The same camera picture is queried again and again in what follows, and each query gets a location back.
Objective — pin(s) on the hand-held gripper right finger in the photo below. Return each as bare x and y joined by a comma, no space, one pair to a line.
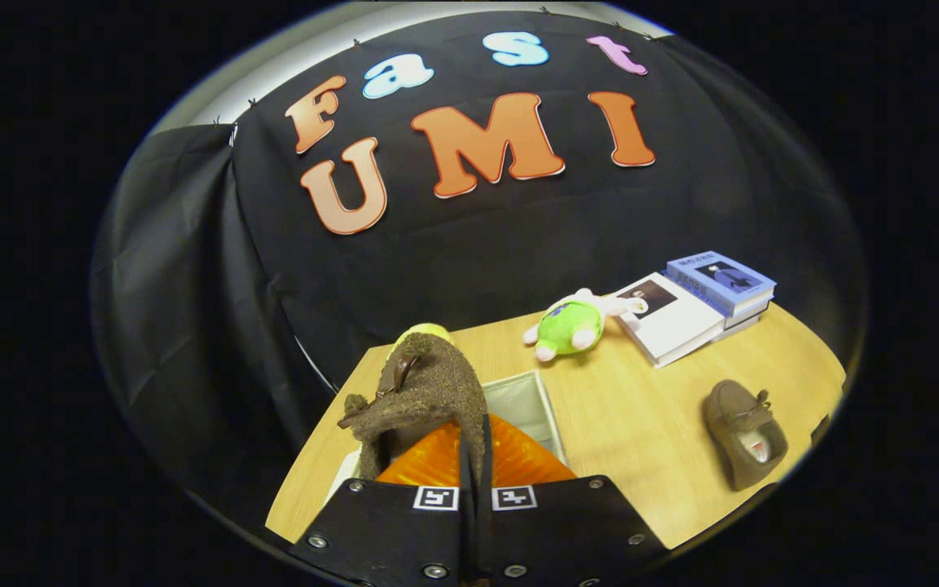
567,530

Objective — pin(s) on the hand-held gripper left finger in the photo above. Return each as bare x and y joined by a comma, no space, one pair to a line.
388,530

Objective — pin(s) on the beige fabric storage box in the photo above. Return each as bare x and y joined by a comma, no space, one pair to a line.
518,403

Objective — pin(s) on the brown fuzzy shoe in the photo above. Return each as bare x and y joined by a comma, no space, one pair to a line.
742,432
437,383

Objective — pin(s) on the yellow plush toy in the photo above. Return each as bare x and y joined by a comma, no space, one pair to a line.
427,332

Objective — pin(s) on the green and pink plush toy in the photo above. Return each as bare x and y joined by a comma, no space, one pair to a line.
571,328

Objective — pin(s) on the white book with dark photo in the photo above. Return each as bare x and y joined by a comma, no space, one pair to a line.
669,322

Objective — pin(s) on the thin pale book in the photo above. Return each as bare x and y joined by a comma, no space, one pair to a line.
745,326

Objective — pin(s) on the black backdrop cloth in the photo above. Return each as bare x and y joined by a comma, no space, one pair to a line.
478,261

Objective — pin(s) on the blue book with portrait cover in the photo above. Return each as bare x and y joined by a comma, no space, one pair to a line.
722,281

